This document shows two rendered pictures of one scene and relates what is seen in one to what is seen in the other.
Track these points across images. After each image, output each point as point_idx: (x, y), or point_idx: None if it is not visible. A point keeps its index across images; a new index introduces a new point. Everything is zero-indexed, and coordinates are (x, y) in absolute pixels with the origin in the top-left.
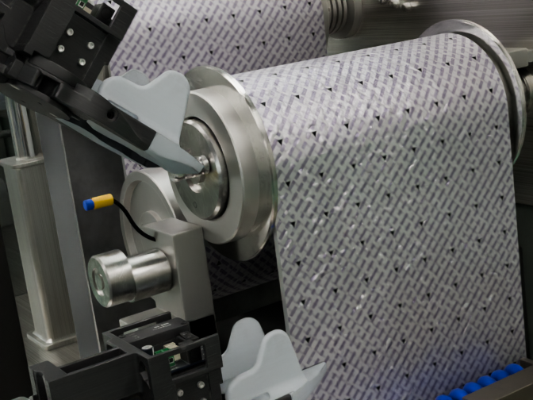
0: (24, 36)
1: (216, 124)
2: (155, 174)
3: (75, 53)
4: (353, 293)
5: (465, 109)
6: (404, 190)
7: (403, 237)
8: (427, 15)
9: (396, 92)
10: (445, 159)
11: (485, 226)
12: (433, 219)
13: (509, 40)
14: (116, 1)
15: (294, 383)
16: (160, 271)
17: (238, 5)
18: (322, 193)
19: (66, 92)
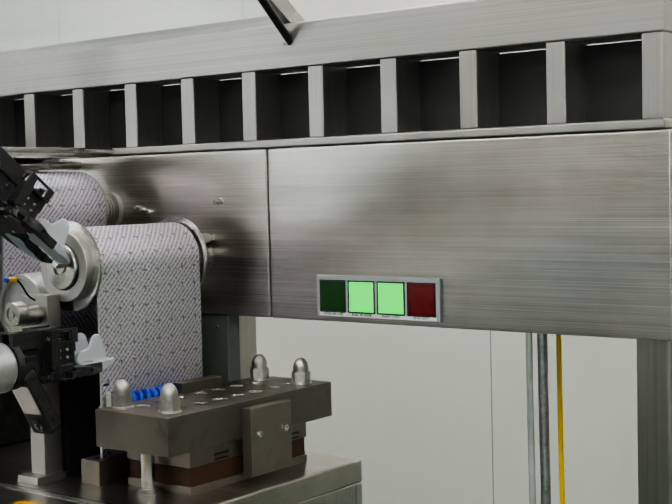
0: (11, 197)
1: (75, 245)
2: (28, 275)
3: (28, 206)
4: (127, 328)
5: (180, 254)
6: (152, 286)
7: (150, 307)
8: (160, 216)
9: (151, 242)
10: (170, 275)
11: (186, 310)
12: (163, 302)
13: (201, 230)
14: (47, 188)
15: (102, 359)
16: (39, 312)
17: (64, 200)
18: (118, 280)
19: (28, 220)
